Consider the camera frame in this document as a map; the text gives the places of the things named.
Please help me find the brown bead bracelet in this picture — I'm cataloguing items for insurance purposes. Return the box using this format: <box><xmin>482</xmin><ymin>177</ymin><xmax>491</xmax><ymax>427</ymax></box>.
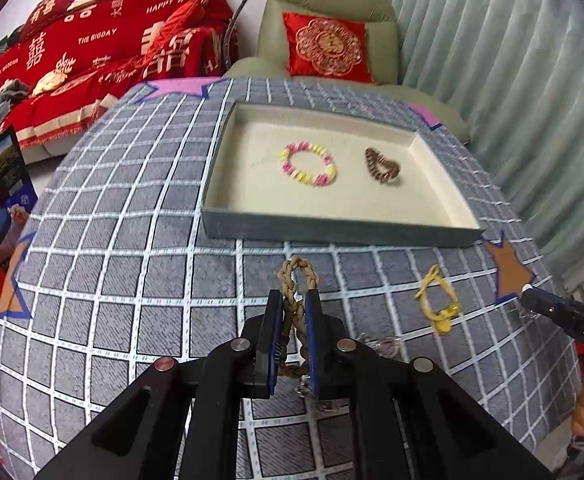
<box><xmin>364</xmin><ymin>146</ymin><xmax>403</xmax><ymax>187</ymax></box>

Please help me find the red embroidered cushion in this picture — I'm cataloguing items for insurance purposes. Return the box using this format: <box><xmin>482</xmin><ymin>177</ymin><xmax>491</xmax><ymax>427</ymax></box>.
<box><xmin>282</xmin><ymin>11</ymin><xmax>377</xmax><ymax>85</ymax></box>

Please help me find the pale green curtain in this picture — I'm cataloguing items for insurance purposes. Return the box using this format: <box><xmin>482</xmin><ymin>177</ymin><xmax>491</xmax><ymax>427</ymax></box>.
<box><xmin>384</xmin><ymin>0</ymin><xmax>584</xmax><ymax>286</ymax></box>

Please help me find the tan braided rope bracelet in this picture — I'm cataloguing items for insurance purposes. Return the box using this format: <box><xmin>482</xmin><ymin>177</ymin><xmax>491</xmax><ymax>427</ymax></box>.
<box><xmin>278</xmin><ymin>255</ymin><xmax>321</xmax><ymax>381</ymax></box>

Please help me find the red printed pillow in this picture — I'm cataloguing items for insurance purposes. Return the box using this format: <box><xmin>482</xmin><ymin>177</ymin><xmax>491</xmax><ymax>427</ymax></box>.
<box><xmin>19</xmin><ymin>0</ymin><xmax>97</xmax><ymax>41</ymax></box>

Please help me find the blue picture box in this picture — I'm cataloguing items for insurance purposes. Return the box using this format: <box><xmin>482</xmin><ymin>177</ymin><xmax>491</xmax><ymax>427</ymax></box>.
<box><xmin>0</xmin><ymin>127</ymin><xmax>38</xmax><ymax>222</ymax></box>

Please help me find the orange star sticker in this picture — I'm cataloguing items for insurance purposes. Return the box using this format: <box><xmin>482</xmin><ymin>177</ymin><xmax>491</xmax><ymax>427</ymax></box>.
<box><xmin>480</xmin><ymin>231</ymin><xmax>539</xmax><ymax>307</ymax></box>
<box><xmin>0</xmin><ymin>232</ymin><xmax>38</xmax><ymax>322</ymax></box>

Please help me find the grey tray with cream lining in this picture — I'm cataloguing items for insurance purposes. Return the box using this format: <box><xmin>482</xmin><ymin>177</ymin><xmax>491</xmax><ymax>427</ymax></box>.
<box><xmin>201</xmin><ymin>100</ymin><xmax>487</xmax><ymax>249</ymax></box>

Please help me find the pink star sticker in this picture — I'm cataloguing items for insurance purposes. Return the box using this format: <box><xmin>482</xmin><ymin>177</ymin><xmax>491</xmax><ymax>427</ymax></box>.
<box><xmin>403</xmin><ymin>101</ymin><xmax>443</xmax><ymax>132</ymax></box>

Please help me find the pink and yellow bead bracelet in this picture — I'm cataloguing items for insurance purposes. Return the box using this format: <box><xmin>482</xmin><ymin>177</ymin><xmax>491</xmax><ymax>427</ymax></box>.
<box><xmin>278</xmin><ymin>141</ymin><xmax>339</xmax><ymax>188</ymax></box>

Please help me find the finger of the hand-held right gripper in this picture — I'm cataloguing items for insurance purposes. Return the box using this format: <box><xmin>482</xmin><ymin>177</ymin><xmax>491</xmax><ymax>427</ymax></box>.
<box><xmin>518</xmin><ymin>284</ymin><xmax>580</xmax><ymax>333</ymax></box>

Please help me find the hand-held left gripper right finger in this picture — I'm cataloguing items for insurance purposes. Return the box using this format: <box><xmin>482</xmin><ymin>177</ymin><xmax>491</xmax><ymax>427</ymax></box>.
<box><xmin>305</xmin><ymin>288</ymin><xmax>548</xmax><ymax>480</ymax></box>

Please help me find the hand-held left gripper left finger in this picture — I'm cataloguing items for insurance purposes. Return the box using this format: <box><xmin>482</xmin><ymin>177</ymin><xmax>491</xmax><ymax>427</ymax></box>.
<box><xmin>36</xmin><ymin>289</ymin><xmax>286</xmax><ymax>480</ymax></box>

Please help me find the purple star sticker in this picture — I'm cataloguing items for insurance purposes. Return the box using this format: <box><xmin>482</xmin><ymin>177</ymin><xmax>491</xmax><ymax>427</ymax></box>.
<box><xmin>140</xmin><ymin>77</ymin><xmax>229</xmax><ymax>104</ymax></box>

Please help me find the sofa with red printed cover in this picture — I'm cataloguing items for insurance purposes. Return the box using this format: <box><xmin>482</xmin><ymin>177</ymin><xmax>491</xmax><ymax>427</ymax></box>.
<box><xmin>0</xmin><ymin>0</ymin><xmax>240</xmax><ymax>163</ymax></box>

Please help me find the floor lamp pole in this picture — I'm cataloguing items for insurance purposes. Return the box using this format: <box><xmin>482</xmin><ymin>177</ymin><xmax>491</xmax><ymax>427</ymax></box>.
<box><xmin>224</xmin><ymin>0</ymin><xmax>273</xmax><ymax>73</ymax></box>

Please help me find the yellow cord bracelet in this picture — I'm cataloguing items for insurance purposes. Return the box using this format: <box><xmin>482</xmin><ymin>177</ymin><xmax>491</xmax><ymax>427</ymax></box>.
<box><xmin>416</xmin><ymin>264</ymin><xmax>464</xmax><ymax>336</ymax></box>

